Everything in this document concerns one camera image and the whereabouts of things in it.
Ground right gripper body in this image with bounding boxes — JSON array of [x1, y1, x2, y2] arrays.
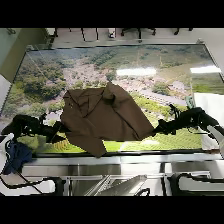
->
[[153, 118, 178, 136]]

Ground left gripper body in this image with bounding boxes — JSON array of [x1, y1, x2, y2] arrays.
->
[[42, 121, 68, 144]]

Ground brown shirt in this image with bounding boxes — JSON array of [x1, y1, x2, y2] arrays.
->
[[59, 82, 156, 159]]

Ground dark blue garment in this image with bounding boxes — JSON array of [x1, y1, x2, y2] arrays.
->
[[1, 139, 34, 175]]

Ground black office chair base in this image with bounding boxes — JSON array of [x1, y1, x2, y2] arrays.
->
[[119, 27, 158, 40]]

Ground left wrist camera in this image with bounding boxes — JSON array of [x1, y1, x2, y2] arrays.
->
[[37, 112, 50, 127]]

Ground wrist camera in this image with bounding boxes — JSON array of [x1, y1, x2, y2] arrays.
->
[[37, 112, 50, 127], [167, 103, 181, 122]]

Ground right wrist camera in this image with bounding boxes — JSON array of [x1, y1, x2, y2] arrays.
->
[[167, 103, 181, 122]]

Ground silver frame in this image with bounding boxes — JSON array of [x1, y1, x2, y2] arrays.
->
[[19, 152, 224, 197]]

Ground black cable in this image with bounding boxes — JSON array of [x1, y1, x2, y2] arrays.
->
[[134, 187, 151, 197]]

